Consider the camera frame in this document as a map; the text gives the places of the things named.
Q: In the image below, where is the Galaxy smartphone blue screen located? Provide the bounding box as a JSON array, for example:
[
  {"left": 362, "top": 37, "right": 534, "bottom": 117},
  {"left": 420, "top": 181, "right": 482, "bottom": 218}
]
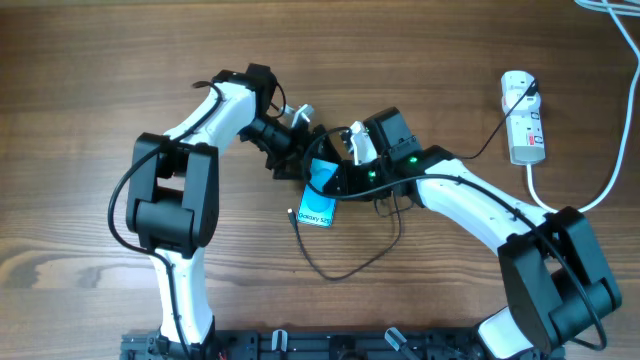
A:
[{"left": 297, "top": 158, "right": 338, "bottom": 228}]

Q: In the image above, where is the black USB charging cable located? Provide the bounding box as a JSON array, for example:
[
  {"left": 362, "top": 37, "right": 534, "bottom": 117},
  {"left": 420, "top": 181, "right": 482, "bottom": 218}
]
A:
[{"left": 286, "top": 78, "right": 540, "bottom": 282}]

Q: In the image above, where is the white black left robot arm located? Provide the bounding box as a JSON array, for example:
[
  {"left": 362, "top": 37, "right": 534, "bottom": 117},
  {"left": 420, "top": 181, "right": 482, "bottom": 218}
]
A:
[{"left": 124, "top": 63, "right": 322, "bottom": 352}]

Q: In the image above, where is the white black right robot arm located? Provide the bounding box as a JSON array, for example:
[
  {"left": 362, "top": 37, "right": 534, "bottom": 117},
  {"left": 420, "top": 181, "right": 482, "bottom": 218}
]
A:
[{"left": 320, "top": 107, "right": 622, "bottom": 359}]

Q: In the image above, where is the white USB charger plug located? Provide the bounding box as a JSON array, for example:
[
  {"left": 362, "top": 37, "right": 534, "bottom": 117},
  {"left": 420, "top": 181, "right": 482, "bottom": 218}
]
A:
[{"left": 502, "top": 88, "right": 541, "bottom": 114}]

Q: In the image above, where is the white power strip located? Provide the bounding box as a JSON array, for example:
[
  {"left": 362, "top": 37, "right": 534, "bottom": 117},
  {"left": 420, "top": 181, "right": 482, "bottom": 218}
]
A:
[{"left": 500, "top": 70, "right": 547, "bottom": 167}]

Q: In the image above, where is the white power strip cord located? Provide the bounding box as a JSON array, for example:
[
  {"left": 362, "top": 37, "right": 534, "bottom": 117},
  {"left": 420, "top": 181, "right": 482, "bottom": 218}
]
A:
[{"left": 525, "top": 0, "right": 640, "bottom": 217}]

